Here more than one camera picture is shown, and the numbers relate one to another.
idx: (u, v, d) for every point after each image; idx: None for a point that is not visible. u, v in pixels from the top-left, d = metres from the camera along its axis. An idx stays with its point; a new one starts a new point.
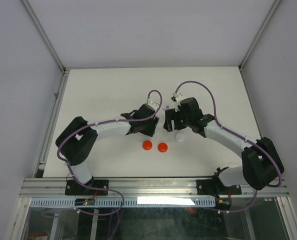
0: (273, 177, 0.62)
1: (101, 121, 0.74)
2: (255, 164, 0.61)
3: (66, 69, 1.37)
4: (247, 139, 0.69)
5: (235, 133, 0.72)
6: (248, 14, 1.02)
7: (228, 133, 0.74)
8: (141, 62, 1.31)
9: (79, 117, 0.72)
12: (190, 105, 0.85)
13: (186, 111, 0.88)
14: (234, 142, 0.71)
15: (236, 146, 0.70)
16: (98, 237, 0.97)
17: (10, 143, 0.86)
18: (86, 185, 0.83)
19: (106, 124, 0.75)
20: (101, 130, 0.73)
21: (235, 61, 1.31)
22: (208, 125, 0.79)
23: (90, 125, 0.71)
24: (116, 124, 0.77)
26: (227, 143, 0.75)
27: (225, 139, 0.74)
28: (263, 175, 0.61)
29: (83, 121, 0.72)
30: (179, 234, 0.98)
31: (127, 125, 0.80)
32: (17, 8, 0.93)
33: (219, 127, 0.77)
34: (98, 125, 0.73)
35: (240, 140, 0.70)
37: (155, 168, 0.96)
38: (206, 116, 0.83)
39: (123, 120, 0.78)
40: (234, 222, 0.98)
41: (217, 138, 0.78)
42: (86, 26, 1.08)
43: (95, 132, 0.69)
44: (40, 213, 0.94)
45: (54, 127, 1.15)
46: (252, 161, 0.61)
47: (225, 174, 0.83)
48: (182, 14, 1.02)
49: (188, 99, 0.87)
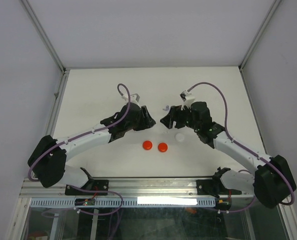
0: (285, 196, 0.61)
1: (71, 137, 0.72)
2: (269, 185, 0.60)
3: (66, 69, 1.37)
4: (261, 157, 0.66)
5: (247, 148, 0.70)
6: (248, 13, 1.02)
7: (240, 147, 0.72)
8: (141, 62, 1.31)
9: (48, 136, 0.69)
12: (201, 113, 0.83)
13: (197, 119, 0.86)
14: (247, 159, 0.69)
15: (248, 162, 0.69)
16: (98, 237, 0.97)
17: (10, 143, 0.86)
18: (82, 189, 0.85)
19: (78, 139, 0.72)
20: (73, 147, 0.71)
21: (235, 61, 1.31)
22: (218, 137, 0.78)
23: (59, 144, 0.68)
24: (92, 135, 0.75)
26: (238, 158, 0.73)
27: (236, 153, 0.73)
28: (277, 195, 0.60)
29: (52, 140, 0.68)
30: (179, 234, 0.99)
31: (106, 134, 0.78)
32: (17, 7, 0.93)
33: (230, 140, 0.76)
34: (68, 142, 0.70)
35: (253, 157, 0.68)
37: (155, 168, 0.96)
38: (216, 126, 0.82)
39: (99, 130, 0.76)
40: (234, 222, 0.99)
41: (228, 151, 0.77)
42: (86, 26, 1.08)
43: (64, 150, 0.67)
44: (40, 213, 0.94)
45: (54, 126, 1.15)
46: (267, 182, 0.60)
47: (228, 175, 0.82)
48: (182, 13, 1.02)
49: (200, 106, 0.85)
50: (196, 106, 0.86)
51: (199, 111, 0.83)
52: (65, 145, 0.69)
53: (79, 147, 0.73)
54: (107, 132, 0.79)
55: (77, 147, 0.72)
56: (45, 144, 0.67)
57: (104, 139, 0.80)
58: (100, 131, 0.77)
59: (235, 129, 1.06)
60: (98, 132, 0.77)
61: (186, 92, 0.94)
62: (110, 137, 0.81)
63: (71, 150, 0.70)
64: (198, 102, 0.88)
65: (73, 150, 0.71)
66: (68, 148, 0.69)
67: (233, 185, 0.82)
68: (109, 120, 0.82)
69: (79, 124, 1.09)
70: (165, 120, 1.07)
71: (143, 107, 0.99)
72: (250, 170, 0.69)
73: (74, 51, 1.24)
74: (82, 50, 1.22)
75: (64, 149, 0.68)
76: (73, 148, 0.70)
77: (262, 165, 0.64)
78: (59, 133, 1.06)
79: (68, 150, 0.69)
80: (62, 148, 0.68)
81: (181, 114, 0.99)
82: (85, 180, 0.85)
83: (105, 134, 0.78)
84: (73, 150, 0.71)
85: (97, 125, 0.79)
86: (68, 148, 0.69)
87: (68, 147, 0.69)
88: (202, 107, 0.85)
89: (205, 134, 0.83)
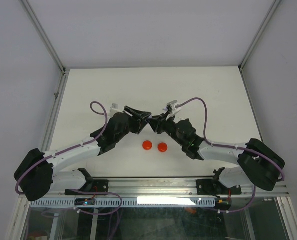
0: (277, 172, 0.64)
1: (59, 151, 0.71)
2: (255, 168, 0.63)
3: (66, 69, 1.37)
4: (238, 146, 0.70)
5: (224, 144, 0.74)
6: (248, 13, 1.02)
7: (219, 147, 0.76)
8: (141, 62, 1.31)
9: (36, 149, 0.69)
12: (189, 134, 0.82)
13: (185, 139, 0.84)
14: (228, 153, 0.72)
15: (230, 156, 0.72)
16: (98, 237, 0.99)
17: (9, 142, 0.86)
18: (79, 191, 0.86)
19: (66, 153, 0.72)
20: (61, 161, 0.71)
21: (236, 61, 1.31)
22: (200, 147, 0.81)
23: (45, 158, 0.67)
24: (81, 148, 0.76)
26: (223, 157, 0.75)
27: (220, 155, 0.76)
28: (267, 174, 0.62)
29: (40, 153, 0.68)
30: (179, 234, 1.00)
31: (95, 147, 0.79)
32: (18, 8, 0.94)
33: (210, 145, 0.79)
34: (56, 156, 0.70)
35: (232, 150, 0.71)
37: (155, 169, 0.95)
38: (199, 140, 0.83)
39: (88, 142, 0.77)
40: (234, 223, 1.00)
41: (213, 157, 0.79)
42: (86, 26, 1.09)
43: (51, 165, 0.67)
44: (40, 213, 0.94)
45: (54, 126, 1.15)
46: (252, 167, 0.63)
47: (225, 172, 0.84)
48: (182, 14, 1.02)
49: (186, 125, 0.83)
50: (183, 127, 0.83)
51: (187, 133, 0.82)
52: (52, 159, 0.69)
53: (67, 161, 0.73)
54: (97, 146, 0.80)
55: (64, 161, 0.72)
56: (33, 157, 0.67)
57: (93, 153, 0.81)
58: (89, 144, 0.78)
59: (234, 128, 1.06)
60: (87, 145, 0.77)
61: (173, 106, 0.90)
62: (99, 150, 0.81)
63: (58, 164, 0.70)
64: (182, 121, 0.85)
65: (60, 165, 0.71)
66: (55, 162, 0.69)
67: (232, 183, 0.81)
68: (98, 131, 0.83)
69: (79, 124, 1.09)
70: (152, 122, 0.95)
71: (126, 108, 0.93)
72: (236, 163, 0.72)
73: (75, 51, 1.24)
74: (82, 50, 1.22)
75: (51, 162, 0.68)
76: (61, 162, 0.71)
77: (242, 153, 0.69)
78: (59, 133, 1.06)
79: (55, 164, 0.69)
80: (49, 162, 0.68)
81: (165, 121, 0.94)
82: (83, 182, 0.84)
83: (94, 147, 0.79)
84: (61, 164, 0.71)
85: (87, 138, 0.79)
86: (55, 162, 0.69)
87: (55, 161, 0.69)
88: (188, 127, 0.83)
89: (192, 150, 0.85)
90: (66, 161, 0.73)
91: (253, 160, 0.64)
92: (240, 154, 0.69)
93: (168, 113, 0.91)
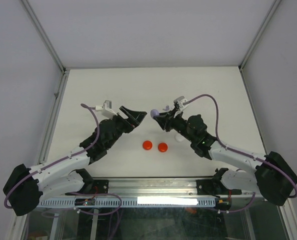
0: (291, 189, 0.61)
1: (45, 166, 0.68)
2: (270, 182, 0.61)
3: (66, 69, 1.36)
4: (256, 157, 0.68)
5: (242, 152, 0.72)
6: (248, 13, 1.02)
7: (234, 152, 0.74)
8: (141, 62, 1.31)
9: (22, 164, 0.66)
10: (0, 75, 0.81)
12: (199, 130, 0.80)
13: (194, 135, 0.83)
14: (243, 162, 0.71)
15: (245, 165, 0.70)
16: (98, 237, 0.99)
17: (9, 142, 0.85)
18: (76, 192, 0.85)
19: (53, 167, 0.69)
20: (47, 176, 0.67)
21: (236, 61, 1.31)
22: (212, 147, 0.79)
23: (31, 174, 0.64)
24: (69, 160, 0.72)
26: (236, 164, 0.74)
27: (233, 161, 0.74)
28: (281, 190, 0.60)
29: (25, 170, 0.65)
30: (179, 234, 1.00)
31: (84, 158, 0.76)
32: (18, 8, 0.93)
33: (223, 148, 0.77)
34: (42, 171, 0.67)
35: (249, 159, 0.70)
37: (155, 169, 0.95)
38: (209, 138, 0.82)
39: (76, 153, 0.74)
40: (234, 223, 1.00)
41: (224, 159, 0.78)
42: (86, 26, 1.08)
43: (36, 181, 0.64)
44: (40, 213, 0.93)
45: (54, 126, 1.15)
46: (268, 181, 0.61)
47: (229, 177, 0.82)
48: (182, 14, 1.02)
49: (196, 121, 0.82)
50: (194, 123, 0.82)
51: (198, 129, 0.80)
52: (38, 175, 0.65)
53: (55, 175, 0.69)
54: (85, 157, 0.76)
55: (51, 175, 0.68)
56: (19, 173, 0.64)
57: (84, 163, 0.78)
58: (77, 155, 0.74)
59: (234, 128, 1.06)
60: (75, 156, 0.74)
61: (180, 103, 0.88)
62: (89, 160, 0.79)
63: (45, 179, 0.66)
64: (194, 117, 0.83)
65: (47, 180, 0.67)
66: (41, 178, 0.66)
67: (235, 186, 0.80)
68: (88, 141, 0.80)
69: (78, 124, 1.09)
70: (159, 120, 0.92)
71: (122, 108, 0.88)
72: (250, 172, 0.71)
73: (75, 51, 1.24)
74: (82, 50, 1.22)
75: (37, 179, 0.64)
76: (47, 177, 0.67)
77: (260, 164, 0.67)
78: (59, 133, 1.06)
79: (41, 180, 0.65)
80: (35, 178, 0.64)
81: (174, 118, 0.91)
82: (80, 185, 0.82)
83: (83, 157, 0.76)
84: (48, 179, 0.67)
85: (76, 148, 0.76)
86: (41, 178, 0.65)
87: (41, 177, 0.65)
88: (199, 123, 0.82)
89: (200, 147, 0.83)
90: (53, 176, 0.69)
91: (270, 174, 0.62)
92: (258, 165, 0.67)
93: (176, 110, 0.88)
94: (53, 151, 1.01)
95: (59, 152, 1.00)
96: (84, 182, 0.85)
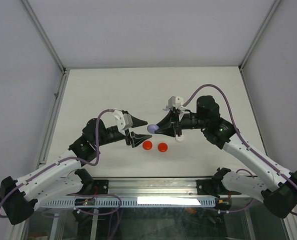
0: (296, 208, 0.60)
1: (31, 176, 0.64)
2: (287, 202, 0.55)
3: (66, 69, 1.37)
4: (281, 173, 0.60)
5: (266, 161, 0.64)
6: (248, 13, 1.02)
7: (257, 157, 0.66)
8: (141, 63, 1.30)
9: (9, 177, 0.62)
10: (0, 75, 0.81)
12: (211, 110, 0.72)
13: (205, 117, 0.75)
14: (265, 173, 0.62)
15: (267, 176, 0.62)
16: (98, 237, 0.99)
17: (9, 142, 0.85)
18: (74, 193, 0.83)
19: (39, 176, 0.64)
20: (34, 187, 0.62)
21: (236, 61, 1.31)
22: (231, 142, 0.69)
23: (17, 187, 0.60)
24: (57, 168, 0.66)
26: (252, 168, 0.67)
27: (252, 166, 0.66)
28: (290, 209, 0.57)
29: (11, 182, 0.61)
30: (179, 234, 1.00)
31: (74, 163, 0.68)
32: (18, 8, 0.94)
33: (245, 147, 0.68)
34: (29, 183, 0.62)
35: (273, 172, 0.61)
37: (154, 169, 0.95)
38: (222, 123, 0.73)
39: (64, 159, 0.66)
40: (234, 223, 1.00)
41: (239, 157, 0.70)
42: (86, 26, 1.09)
43: (23, 193, 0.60)
44: (40, 213, 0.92)
45: (54, 126, 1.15)
46: (286, 200, 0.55)
47: (232, 179, 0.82)
48: (182, 14, 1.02)
49: (207, 102, 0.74)
50: (204, 102, 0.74)
51: (209, 108, 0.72)
52: (25, 187, 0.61)
53: (43, 185, 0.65)
54: (75, 161, 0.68)
55: (39, 186, 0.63)
56: (6, 186, 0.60)
57: (76, 166, 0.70)
58: (65, 160, 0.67)
59: None
60: (63, 162, 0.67)
61: (182, 108, 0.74)
62: (80, 162, 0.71)
63: (32, 190, 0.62)
64: (205, 97, 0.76)
65: (35, 191, 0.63)
66: (28, 190, 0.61)
67: (235, 188, 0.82)
68: (79, 143, 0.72)
69: (78, 124, 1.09)
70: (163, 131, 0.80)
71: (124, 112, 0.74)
72: (265, 184, 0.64)
73: (75, 52, 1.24)
74: (82, 50, 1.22)
75: (23, 192, 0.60)
76: (34, 188, 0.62)
77: (283, 182, 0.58)
78: (59, 133, 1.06)
79: (28, 192, 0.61)
80: (22, 190, 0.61)
81: (182, 122, 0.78)
82: (78, 186, 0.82)
83: (72, 163, 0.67)
84: (35, 190, 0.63)
85: (65, 153, 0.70)
86: (27, 190, 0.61)
87: (27, 189, 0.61)
88: (211, 103, 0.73)
89: (213, 134, 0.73)
90: (41, 185, 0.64)
91: (291, 194, 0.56)
92: (281, 182, 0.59)
93: (179, 114, 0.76)
94: (53, 151, 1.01)
95: (59, 152, 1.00)
96: (83, 183, 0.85)
